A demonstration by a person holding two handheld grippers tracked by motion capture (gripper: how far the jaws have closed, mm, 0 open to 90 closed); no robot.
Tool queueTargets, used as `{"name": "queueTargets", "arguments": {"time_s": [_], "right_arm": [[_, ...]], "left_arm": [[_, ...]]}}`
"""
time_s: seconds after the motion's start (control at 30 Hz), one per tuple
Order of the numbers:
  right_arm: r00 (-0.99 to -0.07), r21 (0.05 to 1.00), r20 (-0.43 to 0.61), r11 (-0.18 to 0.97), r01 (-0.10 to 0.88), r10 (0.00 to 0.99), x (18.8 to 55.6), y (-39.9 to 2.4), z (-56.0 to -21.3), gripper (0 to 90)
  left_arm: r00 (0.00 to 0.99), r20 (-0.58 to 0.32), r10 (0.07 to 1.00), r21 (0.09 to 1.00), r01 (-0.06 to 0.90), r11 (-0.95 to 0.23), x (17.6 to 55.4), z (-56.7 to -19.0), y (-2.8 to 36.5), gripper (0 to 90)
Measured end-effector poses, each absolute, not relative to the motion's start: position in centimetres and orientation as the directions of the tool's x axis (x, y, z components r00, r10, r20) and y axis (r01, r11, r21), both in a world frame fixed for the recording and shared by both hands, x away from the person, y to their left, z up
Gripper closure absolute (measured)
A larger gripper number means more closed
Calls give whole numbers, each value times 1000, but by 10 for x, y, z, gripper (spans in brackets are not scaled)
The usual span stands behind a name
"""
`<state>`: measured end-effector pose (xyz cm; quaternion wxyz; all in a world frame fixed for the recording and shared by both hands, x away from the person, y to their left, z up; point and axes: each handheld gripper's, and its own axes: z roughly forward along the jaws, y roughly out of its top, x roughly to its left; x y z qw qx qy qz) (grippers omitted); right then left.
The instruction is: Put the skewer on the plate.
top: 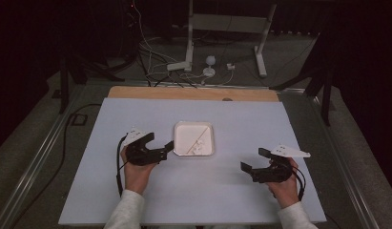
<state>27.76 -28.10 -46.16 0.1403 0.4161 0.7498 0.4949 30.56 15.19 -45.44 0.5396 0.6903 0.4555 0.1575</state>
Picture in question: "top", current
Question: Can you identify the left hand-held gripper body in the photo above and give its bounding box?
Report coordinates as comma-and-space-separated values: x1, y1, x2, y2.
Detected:
122, 127, 169, 167

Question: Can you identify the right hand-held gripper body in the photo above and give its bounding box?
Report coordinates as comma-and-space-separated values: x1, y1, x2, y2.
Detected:
252, 144, 312, 184

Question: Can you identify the square metal tray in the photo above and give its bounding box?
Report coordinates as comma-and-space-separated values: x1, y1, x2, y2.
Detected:
173, 120, 216, 157

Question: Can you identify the person's right hand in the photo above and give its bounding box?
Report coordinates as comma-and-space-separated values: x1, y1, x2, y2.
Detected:
265, 157, 301, 210

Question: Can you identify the person's left hand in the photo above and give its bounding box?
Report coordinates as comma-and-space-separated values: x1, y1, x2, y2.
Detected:
119, 148, 158, 194

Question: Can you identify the pale grey table mat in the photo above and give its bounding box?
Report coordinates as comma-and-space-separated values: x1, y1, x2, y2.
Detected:
58, 97, 327, 227

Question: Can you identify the black square floor plate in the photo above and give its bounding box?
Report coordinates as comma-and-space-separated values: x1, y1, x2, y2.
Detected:
70, 113, 89, 127

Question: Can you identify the white round webcam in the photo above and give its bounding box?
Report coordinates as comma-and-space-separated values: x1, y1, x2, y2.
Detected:
202, 55, 217, 78

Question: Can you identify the white metal stand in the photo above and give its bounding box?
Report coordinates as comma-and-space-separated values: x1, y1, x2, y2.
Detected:
184, 0, 278, 78

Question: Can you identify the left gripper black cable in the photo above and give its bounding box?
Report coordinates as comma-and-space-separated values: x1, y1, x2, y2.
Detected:
115, 135, 128, 198

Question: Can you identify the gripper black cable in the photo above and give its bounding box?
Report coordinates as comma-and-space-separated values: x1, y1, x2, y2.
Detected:
291, 166, 308, 202
115, 135, 128, 198

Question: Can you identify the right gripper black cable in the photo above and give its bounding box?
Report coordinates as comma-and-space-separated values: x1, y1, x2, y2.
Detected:
291, 166, 308, 202

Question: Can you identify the black floor cable bundle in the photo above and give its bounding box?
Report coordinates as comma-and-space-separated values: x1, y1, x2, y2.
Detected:
137, 47, 198, 89

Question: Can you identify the metal floor rail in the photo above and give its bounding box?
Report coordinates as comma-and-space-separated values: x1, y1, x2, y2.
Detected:
307, 94, 381, 229
0, 84, 87, 229

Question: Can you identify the long black floor cable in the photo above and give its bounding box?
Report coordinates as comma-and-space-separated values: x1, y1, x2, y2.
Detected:
10, 103, 102, 229

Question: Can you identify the short white cable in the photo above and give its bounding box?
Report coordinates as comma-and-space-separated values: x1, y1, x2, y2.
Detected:
200, 68, 235, 87

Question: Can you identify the long white cable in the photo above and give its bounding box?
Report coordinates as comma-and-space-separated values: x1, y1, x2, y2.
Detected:
132, 0, 185, 84

